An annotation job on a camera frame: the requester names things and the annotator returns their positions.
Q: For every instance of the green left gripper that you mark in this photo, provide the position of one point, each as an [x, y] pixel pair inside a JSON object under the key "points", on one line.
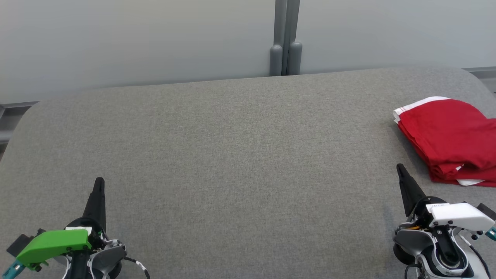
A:
{"points": [[50, 244]]}

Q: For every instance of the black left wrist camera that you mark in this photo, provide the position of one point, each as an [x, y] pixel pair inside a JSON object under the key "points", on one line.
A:
{"points": [[19, 242]]}

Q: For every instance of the grey fabric sofa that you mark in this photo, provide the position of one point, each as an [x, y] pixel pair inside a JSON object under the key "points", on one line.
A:
{"points": [[232, 162]]}

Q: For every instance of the grey partition post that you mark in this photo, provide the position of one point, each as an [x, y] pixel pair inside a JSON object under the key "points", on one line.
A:
{"points": [[286, 46]]}

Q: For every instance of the red shorts with white panel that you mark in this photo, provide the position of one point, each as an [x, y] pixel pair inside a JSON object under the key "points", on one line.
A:
{"points": [[445, 131]]}

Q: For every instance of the teal right camera connector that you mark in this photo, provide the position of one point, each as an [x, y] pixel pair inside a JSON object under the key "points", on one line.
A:
{"points": [[492, 233]]}

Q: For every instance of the grey wall rail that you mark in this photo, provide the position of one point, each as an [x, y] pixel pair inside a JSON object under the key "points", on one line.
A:
{"points": [[482, 73], [11, 120]]}

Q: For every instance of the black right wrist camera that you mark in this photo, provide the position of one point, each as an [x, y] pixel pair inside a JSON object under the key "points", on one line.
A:
{"points": [[489, 211]]}

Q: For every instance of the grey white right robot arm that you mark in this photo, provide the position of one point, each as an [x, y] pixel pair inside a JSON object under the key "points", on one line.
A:
{"points": [[422, 240]]}

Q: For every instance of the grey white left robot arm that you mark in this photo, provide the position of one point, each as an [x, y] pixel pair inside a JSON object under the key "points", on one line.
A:
{"points": [[104, 257]]}

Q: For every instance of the teal left camera connector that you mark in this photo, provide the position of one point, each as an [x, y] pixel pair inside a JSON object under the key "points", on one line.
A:
{"points": [[11, 268]]}

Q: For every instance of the teal camera connector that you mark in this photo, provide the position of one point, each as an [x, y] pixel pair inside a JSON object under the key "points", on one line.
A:
{"points": [[492, 233], [11, 268]]}

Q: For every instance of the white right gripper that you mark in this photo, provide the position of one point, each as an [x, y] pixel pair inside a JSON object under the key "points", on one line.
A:
{"points": [[461, 215]]}

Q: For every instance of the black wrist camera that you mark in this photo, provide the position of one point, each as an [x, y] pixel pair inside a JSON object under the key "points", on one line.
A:
{"points": [[19, 242], [489, 211]]}

